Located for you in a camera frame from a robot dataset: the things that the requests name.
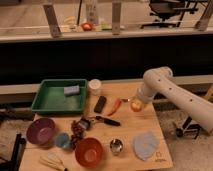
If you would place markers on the yellow red apple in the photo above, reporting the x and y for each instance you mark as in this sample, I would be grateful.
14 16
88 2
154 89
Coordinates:
136 106

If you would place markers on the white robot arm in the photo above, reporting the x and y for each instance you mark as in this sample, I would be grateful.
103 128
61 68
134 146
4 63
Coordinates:
158 80

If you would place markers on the small metal cup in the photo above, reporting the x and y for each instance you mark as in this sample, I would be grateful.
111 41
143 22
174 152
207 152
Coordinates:
116 146

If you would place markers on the small blue cup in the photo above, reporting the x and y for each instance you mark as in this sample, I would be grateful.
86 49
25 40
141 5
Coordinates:
62 140

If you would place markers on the white lidded jar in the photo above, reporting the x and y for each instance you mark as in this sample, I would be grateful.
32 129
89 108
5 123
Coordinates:
94 86

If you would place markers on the black rectangular block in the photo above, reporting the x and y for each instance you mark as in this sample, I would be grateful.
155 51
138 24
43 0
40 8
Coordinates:
100 104

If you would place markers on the metal spoon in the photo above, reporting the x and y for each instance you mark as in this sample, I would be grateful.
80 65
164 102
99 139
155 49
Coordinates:
127 99

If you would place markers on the blue sponge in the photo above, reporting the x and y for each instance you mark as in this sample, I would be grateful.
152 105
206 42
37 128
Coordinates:
71 90

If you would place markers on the black binder clip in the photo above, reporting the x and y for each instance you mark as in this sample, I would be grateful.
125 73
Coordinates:
84 123

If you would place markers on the bunch of red grapes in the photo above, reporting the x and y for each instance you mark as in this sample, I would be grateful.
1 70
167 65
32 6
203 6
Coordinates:
77 134

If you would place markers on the green plastic tray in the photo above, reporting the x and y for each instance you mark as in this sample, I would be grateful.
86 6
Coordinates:
51 99

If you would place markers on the red round object on shelf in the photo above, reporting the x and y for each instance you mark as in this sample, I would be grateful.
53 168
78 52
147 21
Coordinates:
87 26

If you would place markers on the red bowl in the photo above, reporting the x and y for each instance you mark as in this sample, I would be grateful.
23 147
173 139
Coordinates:
89 152

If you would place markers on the light blue cloth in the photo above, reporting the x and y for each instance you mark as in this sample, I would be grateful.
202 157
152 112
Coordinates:
145 145

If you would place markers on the purple bowl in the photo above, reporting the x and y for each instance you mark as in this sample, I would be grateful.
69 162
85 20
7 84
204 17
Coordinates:
41 131

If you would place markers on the black office chair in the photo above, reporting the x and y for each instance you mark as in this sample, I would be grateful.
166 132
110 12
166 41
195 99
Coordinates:
170 13

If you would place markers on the black chair at left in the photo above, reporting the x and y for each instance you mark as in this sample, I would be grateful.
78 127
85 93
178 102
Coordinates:
18 149

